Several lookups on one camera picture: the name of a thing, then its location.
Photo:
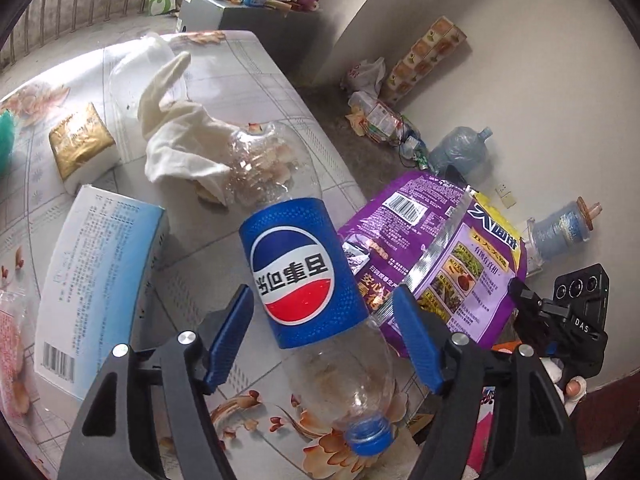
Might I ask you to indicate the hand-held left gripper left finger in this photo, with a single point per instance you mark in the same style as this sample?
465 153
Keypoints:
230 340

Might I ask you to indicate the tall tile-patterned box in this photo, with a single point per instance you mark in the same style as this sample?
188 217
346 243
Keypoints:
425 55

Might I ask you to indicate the empty blue water jug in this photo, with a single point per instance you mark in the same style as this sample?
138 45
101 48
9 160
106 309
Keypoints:
460 152

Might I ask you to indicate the blue water jug with lid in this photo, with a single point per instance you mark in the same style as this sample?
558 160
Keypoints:
560 232

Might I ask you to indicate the green plastic bag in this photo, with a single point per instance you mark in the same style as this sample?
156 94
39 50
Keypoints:
5 140

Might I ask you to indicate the clear plastic bag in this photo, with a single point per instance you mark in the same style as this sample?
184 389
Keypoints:
130 70

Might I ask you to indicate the white plastic bag red print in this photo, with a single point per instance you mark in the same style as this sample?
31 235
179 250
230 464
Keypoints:
365 75

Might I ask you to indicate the pink printed blanket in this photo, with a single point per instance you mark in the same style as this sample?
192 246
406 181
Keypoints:
482 410

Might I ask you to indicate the grey cabinet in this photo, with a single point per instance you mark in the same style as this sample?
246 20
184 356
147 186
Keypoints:
280 35

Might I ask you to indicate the person's right hand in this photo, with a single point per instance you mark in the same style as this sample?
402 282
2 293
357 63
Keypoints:
575 388

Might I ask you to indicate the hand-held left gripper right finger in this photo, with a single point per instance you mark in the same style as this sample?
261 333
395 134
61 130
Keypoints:
417 340

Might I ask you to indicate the pink clear wrapper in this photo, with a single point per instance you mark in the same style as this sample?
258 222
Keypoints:
12 340

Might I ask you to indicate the wall outlet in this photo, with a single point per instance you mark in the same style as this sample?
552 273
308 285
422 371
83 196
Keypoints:
506 196

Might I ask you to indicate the pile of food packages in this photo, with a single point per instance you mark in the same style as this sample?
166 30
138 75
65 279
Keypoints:
380 120

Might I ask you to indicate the purple snack bag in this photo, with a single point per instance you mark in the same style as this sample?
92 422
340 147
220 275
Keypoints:
440 240

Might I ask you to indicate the cardboard piece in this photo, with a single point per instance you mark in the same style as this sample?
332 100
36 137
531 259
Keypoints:
420 427

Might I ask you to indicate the clear cola bottle blue label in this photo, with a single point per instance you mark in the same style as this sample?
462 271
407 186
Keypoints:
295 270

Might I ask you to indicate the metal balcony railing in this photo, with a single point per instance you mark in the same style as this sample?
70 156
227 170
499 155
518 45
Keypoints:
75 0

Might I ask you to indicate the gold packet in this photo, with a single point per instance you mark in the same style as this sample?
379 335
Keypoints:
80 135

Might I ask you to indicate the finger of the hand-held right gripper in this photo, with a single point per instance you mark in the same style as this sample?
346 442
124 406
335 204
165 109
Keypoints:
525 310
549 350

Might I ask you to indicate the dark red wooden cabinet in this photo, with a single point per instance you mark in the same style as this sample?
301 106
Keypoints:
615 425

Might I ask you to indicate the white paper bag green logo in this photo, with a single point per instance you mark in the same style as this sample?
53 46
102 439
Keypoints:
162 2

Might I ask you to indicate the blue white carton box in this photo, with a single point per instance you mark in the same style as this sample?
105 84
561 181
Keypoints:
95 270

